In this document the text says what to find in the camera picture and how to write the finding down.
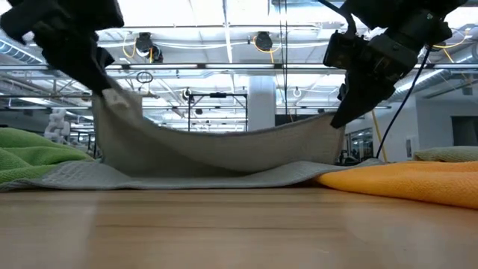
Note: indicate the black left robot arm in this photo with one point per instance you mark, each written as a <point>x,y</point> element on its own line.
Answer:
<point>74,11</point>

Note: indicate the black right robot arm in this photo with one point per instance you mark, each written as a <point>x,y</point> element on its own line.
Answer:
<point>403,11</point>

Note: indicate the orange microfiber towel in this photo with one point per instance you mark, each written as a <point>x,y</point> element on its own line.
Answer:
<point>411,183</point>

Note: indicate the black monitor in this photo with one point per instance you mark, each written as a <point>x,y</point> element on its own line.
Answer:
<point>284,119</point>

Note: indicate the pale green microfiber towel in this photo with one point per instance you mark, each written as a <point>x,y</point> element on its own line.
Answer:
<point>448,154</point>

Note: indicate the grey microfiber towel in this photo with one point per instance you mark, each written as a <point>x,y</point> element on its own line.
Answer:
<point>224,153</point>

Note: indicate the white robot figure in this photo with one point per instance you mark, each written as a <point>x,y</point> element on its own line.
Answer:
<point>58,127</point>

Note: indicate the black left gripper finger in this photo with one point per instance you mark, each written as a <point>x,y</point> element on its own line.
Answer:
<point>91,80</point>
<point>107,61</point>

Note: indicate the bright green microfiber towel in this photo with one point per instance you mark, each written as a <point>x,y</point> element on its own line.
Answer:
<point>30,157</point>

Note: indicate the white building column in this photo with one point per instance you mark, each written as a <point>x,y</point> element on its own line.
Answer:
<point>261,104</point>

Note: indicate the black metal frame rig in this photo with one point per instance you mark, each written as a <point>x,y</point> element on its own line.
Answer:
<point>217,95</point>

